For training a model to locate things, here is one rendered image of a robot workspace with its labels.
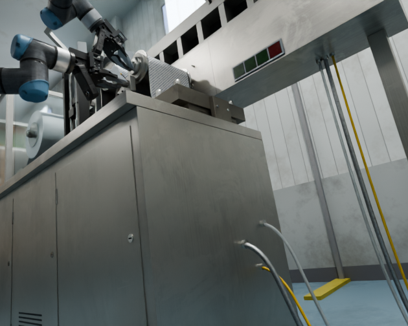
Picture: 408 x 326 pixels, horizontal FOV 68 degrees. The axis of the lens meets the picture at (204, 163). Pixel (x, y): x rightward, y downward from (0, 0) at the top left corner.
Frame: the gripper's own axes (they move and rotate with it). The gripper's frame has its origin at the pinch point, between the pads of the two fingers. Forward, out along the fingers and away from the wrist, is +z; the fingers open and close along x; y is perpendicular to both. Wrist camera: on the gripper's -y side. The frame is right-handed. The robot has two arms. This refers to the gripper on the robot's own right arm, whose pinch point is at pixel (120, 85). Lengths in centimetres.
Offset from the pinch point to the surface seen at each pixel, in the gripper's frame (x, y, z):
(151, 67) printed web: -0.3, 13.3, 15.8
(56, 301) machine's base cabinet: 27, -72, -14
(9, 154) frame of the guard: 102, 4, -9
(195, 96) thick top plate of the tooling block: -20.0, -8.6, 17.9
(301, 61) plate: -48, 5, 55
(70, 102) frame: 43.3, 12.6, 0.9
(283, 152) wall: 48, 17, 221
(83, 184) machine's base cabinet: 5.2, -37.4, -13.6
